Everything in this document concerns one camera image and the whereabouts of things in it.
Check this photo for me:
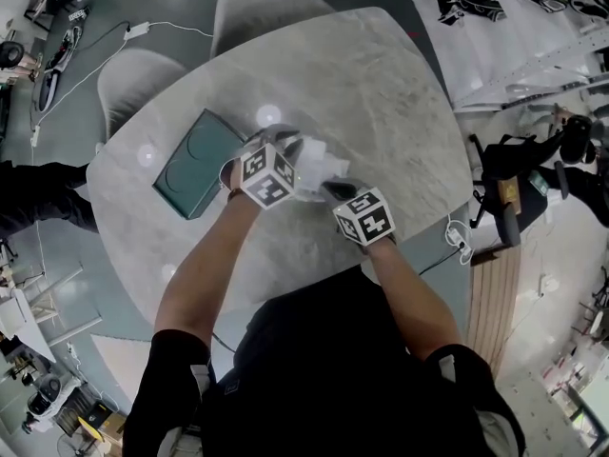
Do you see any grey shell chair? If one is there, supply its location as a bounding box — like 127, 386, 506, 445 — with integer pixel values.
208, 0, 337, 59
96, 48, 189, 142

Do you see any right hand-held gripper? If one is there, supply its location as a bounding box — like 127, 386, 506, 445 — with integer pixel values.
321, 181, 397, 247

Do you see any cardboard box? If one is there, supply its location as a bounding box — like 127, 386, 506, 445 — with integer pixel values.
78, 407, 128, 447

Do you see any white step stool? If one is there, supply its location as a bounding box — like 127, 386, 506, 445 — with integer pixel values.
0, 264, 104, 347

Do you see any black scooter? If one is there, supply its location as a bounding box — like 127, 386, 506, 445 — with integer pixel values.
38, 26, 83, 113

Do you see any long white extension cord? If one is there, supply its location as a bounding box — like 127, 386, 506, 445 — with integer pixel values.
29, 20, 214, 148

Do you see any beige rug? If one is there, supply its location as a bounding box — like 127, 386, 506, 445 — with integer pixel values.
89, 333, 153, 416

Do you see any person's black shirt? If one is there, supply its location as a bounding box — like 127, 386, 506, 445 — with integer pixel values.
122, 267, 527, 457

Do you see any white wet wipe pack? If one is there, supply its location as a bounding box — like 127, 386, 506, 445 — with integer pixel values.
294, 135, 351, 204

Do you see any person's left forearm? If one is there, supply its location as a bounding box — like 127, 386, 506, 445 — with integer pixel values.
152, 190, 263, 351

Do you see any dark green flat box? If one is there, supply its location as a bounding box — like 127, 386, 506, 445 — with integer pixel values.
151, 108, 247, 222

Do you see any person's left hand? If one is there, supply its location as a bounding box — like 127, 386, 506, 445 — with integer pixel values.
221, 157, 244, 192

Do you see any black office chair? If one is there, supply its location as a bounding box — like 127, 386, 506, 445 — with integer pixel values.
468, 115, 594, 249

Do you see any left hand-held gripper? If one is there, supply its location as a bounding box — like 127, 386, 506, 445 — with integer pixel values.
240, 123, 305, 210

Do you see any wooden slat board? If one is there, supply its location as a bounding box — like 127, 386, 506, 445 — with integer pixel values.
465, 249, 522, 380

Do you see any person's right forearm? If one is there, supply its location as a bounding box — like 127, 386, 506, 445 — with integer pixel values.
363, 240, 465, 361

